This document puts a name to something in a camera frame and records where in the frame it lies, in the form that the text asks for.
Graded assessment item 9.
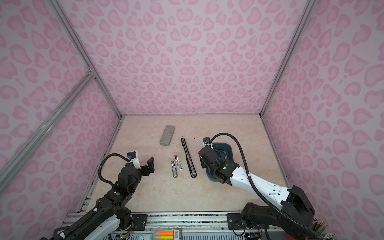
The black stapler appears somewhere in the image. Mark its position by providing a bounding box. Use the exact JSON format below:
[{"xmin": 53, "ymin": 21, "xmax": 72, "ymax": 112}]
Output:
[{"xmin": 181, "ymin": 138, "xmax": 197, "ymax": 178}]

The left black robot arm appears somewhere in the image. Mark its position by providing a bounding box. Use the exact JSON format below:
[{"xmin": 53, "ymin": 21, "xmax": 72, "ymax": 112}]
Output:
[{"xmin": 51, "ymin": 154, "xmax": 155, "ymax": 240}]

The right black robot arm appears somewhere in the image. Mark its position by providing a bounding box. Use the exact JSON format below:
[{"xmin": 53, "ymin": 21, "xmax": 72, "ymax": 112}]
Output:
[{"xmin": 199, "ymin": 146, "xmax": 321, "ymax": 240}]

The teal plastic tray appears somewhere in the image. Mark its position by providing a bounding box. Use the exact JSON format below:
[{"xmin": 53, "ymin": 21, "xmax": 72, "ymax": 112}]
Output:
[{"xmin": 206, "ymin": 143, "xmax": 234, "ymax": 182}]

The grey stone block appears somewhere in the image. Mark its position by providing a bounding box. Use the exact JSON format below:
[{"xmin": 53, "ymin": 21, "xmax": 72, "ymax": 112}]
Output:
[{"xmin": 160, "ymin": 125, "xmax": 176, "ymax": 146}]

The orange highlighter box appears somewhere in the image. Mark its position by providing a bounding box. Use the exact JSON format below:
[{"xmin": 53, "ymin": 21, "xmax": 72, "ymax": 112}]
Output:
[{"xmin": 153, "ymin": 229, "xmax": 183, "ymax": 240}]

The pencil holder with pencils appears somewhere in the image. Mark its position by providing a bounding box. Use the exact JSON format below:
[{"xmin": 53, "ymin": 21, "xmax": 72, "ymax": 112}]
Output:
[{"xmin": 312, "ymin": 218, "xmax": 336, "ymax": 240}]

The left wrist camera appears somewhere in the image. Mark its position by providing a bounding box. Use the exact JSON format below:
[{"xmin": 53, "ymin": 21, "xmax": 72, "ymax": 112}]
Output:
[{"xmin": 127, "ymin": 151, "xmax": 141, "ymax": 169}]

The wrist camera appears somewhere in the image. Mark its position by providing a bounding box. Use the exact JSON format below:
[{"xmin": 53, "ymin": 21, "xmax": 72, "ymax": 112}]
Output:
[
  {"xmin": 127, "ymin": 151, "xmax": 141, "ymax": 169},
  {"xmin": 203, "ymin": 137, "xmax": 212, "ymax": 147}
]

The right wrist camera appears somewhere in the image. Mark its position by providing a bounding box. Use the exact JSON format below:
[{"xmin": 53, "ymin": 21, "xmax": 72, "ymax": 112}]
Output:
[{"xmin": 203, "ymin": 137, "xmax": 212, "ymax": 147}]

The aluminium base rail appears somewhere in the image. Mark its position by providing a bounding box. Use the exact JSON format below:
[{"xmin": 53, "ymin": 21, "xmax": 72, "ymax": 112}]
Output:
[{"xmin": 61, "ymin": 209, "xmax": 313, "ymax": 240}]

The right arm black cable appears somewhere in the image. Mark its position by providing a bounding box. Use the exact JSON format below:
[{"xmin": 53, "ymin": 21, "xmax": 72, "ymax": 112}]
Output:
[{"xmin": 209, "ymin": 132, "xmax": 325, "ymax": 240}]

